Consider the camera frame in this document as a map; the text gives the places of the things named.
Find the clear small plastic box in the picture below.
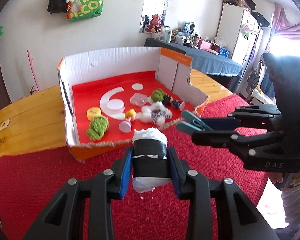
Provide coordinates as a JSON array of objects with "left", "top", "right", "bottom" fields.
[{"left": 130, "top": 93, "right": 148, "bottom": 107}]

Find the purple curtain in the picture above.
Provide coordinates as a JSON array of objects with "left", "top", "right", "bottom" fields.
[{"left": 265, "top": 4, "right": 300, "bottom": 52}]

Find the green tote bag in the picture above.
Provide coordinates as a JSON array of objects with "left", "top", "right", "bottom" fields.
[{"left": 65, "top": 0, "right": 103, "bottom": 22}]

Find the teal plastic clip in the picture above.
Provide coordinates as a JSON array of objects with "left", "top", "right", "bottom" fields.
[{"left": 175, "top": 110, "right": 214, "bottom": 135}]

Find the wall mirror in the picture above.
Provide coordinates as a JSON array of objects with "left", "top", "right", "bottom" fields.
[{"left": 140, "top": 0, "right": 168, "bottom": 34}]

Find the red woven mat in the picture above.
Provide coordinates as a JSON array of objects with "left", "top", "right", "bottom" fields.
[{"left": 0, "top": 93, "right": 269, "bottom": 240}]

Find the pink plush toy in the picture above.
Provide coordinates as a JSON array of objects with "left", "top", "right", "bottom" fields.
[{"left": 145, "top": 14, "right": 161, "bottom": 33}]

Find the black white roll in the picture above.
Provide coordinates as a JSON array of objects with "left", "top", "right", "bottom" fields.
[{"left": 132, "top": 127, "right": 171, "bottom": 193}]

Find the white orange cardboard box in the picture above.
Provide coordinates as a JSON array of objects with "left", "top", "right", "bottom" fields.
[{"left": 58, "top": 47, "right": 209, "bottom": 162}]

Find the white fluffy plush toy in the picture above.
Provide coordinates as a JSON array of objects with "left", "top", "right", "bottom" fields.
[{"left": 136, "top": 101, "right": 173, "bottom": 127}]

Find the white round lid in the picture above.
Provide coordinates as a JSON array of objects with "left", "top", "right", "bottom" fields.
[{"left": 106, "top": 99, "right": 125, "bottom": 113}]

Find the green yarn ball toy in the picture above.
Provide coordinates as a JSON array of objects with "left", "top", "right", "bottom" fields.
[{"left": 151, "top": 88, "right": 167, "bottom": 102}]

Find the blonde doll figurine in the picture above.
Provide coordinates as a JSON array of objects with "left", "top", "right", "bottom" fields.
[{"left": 119, "top": 108, "right": 136, "bottom": 133}]

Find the white wardrobe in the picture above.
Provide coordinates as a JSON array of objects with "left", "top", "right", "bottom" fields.
[{"left": 215, "top": 0, "right": 260, "bottom": 67}]

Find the dark haired doll figurine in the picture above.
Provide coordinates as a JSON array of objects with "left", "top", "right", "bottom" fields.
[{"left": 162, "top": 94, "right": 185, "bottom": 111}]

